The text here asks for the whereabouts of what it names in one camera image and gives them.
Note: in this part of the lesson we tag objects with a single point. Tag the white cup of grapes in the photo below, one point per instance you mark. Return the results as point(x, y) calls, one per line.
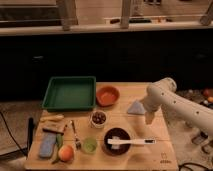
point(98, 119)

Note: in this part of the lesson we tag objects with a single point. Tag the wooden brush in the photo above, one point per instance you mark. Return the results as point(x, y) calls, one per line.
point(54, 127)

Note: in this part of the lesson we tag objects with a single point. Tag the green plastic tray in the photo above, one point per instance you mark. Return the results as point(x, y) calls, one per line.
point(75, 93)

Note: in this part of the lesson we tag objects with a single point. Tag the light blue towel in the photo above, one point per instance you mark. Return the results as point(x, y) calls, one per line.
point(136, 108)

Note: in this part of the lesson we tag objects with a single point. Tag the orange peach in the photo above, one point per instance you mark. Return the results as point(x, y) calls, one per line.
point(66, 153)

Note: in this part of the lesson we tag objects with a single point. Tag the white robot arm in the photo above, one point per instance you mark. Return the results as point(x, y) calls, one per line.
point(162, 92)

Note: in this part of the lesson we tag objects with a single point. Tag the red bowl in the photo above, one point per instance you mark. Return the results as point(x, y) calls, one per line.
point(107, 96)

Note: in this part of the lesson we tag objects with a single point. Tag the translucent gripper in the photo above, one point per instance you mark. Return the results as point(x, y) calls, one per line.
point(149, 117)

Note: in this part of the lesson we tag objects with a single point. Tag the green plastic cup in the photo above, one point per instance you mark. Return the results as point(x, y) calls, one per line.
point(89, 145)

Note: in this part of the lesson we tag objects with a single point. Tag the silver fork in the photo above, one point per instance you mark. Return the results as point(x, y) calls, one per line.
point(77, 140)

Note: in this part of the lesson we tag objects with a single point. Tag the blue sponge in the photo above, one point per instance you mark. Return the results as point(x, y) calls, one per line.
point(47, 145)

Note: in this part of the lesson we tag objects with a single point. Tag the green pea pod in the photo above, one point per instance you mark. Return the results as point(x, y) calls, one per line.
point(59, 143)

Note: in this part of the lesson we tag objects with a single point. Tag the yellow banana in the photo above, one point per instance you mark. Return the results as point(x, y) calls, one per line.
point(52, 118)

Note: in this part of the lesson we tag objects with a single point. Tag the white spatula black handle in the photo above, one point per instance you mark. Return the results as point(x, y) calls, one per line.
point(132, 141)

